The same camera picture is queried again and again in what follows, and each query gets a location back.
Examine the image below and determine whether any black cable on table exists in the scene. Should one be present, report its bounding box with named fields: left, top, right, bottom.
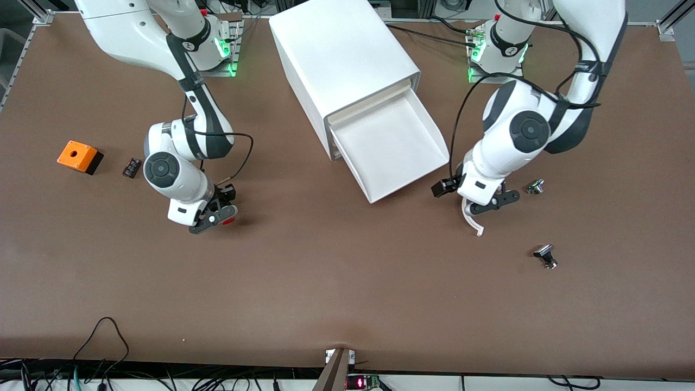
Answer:
left=387, top=24, right=472, bottom=47

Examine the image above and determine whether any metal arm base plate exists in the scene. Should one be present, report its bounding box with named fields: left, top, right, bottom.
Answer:
left=182, top=14, right=243, bottom=78
left=467, top=22, right=526, bottom=85

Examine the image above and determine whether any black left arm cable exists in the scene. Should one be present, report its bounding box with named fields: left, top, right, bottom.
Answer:
left=450, top=0, right=606, bottom=182

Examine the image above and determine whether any black square push button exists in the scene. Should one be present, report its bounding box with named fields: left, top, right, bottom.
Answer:
left=533, top=244, right=558, bottom=270

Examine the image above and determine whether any orange button enclosure box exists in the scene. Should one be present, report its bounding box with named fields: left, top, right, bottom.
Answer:
left=56, top=140, right=104, bottom=175

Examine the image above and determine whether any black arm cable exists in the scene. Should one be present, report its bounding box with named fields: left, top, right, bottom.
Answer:
left=450, top=0, right=606, bottom=182
left=166, top=34, right=254, bottom=184

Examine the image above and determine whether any white semicircular bracket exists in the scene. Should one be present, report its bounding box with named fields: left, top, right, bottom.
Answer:
left=462, top=198, right=484, bottom=237

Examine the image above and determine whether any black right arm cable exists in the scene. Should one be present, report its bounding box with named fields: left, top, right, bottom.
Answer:
left=166, top=34, right=254, bottom=184

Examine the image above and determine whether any device with red display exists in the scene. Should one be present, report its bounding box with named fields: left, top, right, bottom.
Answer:
left=346, top=374, right=381, bottom=390

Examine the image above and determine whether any thin black looped cable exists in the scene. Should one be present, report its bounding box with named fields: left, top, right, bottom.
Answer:
left=71, top=317, right=131, bottom=381

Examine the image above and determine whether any brown angled bar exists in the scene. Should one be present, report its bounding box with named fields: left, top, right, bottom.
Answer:
left=312, top=348, right=351, bottom=391

